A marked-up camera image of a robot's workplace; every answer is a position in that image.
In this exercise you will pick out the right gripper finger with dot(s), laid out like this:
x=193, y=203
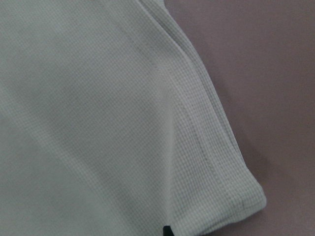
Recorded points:
x=167, y=231

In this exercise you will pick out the olive green long-sleeve shirt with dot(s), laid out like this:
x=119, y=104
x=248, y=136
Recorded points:
x=110, y=125

